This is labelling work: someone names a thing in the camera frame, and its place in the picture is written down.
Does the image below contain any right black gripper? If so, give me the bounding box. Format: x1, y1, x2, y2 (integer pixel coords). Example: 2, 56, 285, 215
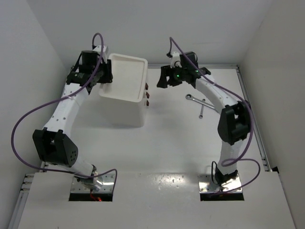
158, 63, 187, 88

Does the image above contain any white drawer cabinet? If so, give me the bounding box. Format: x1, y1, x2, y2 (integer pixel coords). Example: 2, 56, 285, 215
99, 53, 148, 127

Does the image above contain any silver ratchet wrench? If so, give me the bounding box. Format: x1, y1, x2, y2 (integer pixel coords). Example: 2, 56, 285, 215
185, 94, 215, 110

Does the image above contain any silver combination wrench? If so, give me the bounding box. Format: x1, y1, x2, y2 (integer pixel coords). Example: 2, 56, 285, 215
199, 104, 204, 119

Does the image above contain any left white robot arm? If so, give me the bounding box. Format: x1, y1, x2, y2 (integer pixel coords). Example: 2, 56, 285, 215
32, 45, 112, 188

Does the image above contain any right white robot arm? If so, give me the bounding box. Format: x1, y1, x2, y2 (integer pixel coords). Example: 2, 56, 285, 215
157, 52, 251, 185

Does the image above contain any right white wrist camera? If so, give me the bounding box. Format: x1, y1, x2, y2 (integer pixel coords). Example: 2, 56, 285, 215
167, 52, 182, 68

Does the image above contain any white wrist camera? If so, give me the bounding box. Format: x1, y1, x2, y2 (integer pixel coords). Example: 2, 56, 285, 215
93, 45, 108, 62
167, 52, 182, 68

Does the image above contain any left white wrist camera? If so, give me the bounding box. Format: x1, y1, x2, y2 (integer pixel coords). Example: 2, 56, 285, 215
93, 45, 108, 62

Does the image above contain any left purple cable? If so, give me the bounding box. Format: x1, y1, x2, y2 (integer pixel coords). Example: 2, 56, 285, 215
11, 32, 118, 178

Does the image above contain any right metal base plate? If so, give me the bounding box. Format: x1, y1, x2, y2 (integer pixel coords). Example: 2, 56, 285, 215
198, 174, 243, 194

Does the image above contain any metal base plate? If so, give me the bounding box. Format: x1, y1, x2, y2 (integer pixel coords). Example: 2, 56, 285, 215
198, 174, 243, 194
71, 173, 116, 194

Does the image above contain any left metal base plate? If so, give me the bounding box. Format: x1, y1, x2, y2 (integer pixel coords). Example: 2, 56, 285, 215
71, 173, 116, 194

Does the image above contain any aluminium rail left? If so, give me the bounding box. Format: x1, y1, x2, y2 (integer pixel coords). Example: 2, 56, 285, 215
8, 65, 77, 229

